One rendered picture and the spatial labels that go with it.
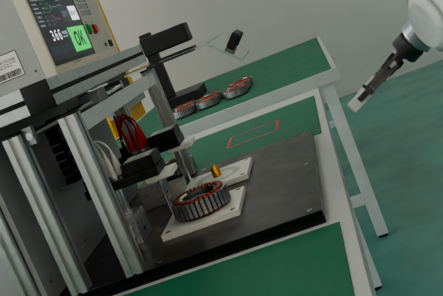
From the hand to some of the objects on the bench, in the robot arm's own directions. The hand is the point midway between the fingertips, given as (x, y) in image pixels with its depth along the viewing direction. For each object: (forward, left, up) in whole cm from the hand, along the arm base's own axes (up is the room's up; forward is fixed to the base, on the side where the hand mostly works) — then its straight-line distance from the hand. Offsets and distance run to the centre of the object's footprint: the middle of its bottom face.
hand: (359, 98), depth 185 cm
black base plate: (+47, +38, -4) cm, 61 cm away
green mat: (+54, -29, 0) cm, 61 cm away
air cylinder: (+57, +24, -1) cm, 62 cm away
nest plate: (+48, +50, -3) cm, 70 cm away
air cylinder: (+62, +47, -2) cm, 78 cm away
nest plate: (+43, +27, -1) cm, 51 cm away
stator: (+48, +51, -2) cm, 70 cm away
